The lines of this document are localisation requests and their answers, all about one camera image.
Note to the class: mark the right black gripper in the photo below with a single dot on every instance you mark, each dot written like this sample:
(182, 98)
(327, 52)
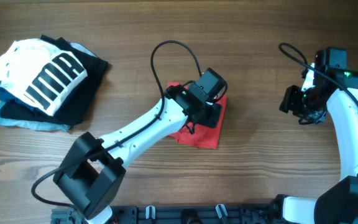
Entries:
(289, 99)

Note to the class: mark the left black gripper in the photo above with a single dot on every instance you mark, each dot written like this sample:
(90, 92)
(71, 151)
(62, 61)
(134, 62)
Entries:
(212, 115)

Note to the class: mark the red printed t-shirt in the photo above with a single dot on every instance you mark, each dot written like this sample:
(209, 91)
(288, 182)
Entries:
(204, 133)

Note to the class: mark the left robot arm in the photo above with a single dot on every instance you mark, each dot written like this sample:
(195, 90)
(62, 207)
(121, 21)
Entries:
(93, 169)

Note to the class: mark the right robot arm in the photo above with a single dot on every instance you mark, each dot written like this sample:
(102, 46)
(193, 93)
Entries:
(329, 88)

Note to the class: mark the black folded garment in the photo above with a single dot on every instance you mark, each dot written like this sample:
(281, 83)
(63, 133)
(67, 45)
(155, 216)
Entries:
(77, 103)

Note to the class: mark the white folded shirt black letters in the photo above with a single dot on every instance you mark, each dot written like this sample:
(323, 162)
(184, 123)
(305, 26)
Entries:
(40, 74)

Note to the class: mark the dark blue folded garment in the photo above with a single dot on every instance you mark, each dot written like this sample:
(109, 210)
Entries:
(7, 97)

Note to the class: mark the light blue folded garment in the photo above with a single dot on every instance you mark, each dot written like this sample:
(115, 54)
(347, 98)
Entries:
(38, 126)

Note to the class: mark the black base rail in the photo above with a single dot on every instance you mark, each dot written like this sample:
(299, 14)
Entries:
(244, 214)

